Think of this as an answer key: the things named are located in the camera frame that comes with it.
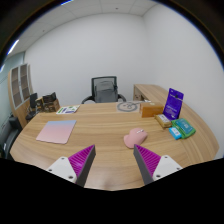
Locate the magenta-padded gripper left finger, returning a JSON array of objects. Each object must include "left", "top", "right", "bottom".
[{"left": 45, "top": 144, "right": 97, "bottom": 188}]

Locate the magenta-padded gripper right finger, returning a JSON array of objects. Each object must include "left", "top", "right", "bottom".
[{"left": 133, "top": 144, "right": 184, "bottom": 186}]

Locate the pink computer mouse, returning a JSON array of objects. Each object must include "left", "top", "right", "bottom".
[{"left": 123, "top": 127, "right": 149, "bottom": 149}]

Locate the pink-blue gradient mouse pad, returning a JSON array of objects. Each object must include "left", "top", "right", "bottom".
[{"left": 35, "top": 119, "right": 78, "bottom": 145}]

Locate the small blue packet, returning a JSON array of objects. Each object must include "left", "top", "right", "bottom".
[{"left": 168, "top": 126, "right": 183, "bottom": 141}]

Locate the green packet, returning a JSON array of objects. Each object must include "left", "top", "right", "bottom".
[{"left": 171, "top": 118, "right": 197, "bottom": 140}]

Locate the small tan labelled box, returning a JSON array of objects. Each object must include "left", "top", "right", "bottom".
[{"left": 154, "top": 113, "right": 173, "bottom": 129}]

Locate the orange-brown cardboard box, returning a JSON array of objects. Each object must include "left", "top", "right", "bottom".
[{"left": 139, "top": 101, "right": 165, "bottom": 119}]

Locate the white leaflet green purple print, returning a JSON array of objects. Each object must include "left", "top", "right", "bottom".
[{"left": 55, "top": 104, "right": 81, "bottom": 115}]

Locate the large brown printed box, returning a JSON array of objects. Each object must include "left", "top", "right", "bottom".
[{"left": 42, "top": 99, "right": 61, "bottom": 113}]

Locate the purple hanging package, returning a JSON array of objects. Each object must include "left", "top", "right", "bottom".
[{"left": 162, "top": 87, "right": 185, "bottom": 121}]

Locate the black padded armchair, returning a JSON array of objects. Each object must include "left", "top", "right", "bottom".
[{"left": 0, "top": 114, "right": 23, "bottom": 158}]

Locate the narrow brown printed box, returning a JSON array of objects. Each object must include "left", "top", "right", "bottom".
[{"left": 35, "top": 97, "right": 45, "bottom": 113}]

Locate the black box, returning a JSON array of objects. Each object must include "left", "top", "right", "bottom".
[{"left": 42, "top": 92, "right": 58, "bottom": 104}]

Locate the black mesh office chair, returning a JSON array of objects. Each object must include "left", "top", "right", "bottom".
[{"left": 81, "top": 75, "right": 128, "bottom": 105}]

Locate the small black swivel chair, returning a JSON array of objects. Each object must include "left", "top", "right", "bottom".
[{"left": 25, "top": 92, "right": 39, "bottom": 123}]

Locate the wooden side desk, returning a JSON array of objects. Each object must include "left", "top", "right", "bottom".
[{"left": 133, "top": 83, "right": 171, "bottom": 103}]

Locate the grey backpack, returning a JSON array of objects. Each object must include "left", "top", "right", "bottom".
[{"left": 94, "top": 80, "right": 119, "bottom": 103}]

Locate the wooden shelf unit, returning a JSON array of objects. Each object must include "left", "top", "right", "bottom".
[{"left": 7, "top": 63, "right": 34, "bottom": 129}]

